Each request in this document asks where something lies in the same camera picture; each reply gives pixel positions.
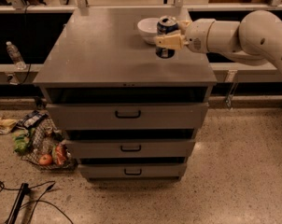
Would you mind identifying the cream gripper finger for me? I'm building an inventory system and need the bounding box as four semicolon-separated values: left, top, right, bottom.
154;30;189;50
177;21;192;32

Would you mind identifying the blue pepsi can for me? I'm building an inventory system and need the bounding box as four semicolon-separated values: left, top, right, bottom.
155;15;178;59

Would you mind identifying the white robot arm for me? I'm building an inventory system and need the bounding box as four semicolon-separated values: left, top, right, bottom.
154;10;282;75

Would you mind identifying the white ceramic bowl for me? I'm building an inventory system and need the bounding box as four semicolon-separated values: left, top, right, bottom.
137;18;159;45

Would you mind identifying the grey drawer cabinet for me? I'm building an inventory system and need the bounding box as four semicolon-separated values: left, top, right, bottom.
33;7;218;182

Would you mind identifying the middle grey drawer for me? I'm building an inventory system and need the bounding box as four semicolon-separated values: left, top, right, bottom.
65;140;195;159

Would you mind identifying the grey drawer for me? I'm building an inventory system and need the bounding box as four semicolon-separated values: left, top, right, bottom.
78;163;187;179
65;140;195;159
47;104;208;130

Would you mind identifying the top grey drawer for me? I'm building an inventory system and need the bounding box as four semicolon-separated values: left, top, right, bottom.
47;104;208;130

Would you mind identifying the bottom grey drawer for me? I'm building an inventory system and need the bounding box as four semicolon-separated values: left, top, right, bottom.
78;163;187;179

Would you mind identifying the blue snack bag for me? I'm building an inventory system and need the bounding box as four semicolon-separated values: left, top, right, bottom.
17;110;48;129

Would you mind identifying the red snack packet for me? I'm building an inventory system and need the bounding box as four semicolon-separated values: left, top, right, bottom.
52;144;67;166

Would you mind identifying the clear plastic water bottle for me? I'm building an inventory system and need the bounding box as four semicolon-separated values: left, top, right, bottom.
6;41;26;70

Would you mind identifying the red apple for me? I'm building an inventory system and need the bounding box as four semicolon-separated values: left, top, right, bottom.
39;154;53;166

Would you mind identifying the green chip bag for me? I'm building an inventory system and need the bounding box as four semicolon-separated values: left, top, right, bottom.
12;129;35;156

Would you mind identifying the yellow cloth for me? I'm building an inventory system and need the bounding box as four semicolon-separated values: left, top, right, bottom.
0;118;17;134

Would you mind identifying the black bar on floor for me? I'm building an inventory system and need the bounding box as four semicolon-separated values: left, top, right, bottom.
5;183;30;224

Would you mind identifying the black wire basket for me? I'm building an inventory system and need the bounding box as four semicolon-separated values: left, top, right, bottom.
21;119;77;171

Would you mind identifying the black floor cable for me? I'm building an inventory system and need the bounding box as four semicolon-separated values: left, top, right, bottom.
0;176;74;224

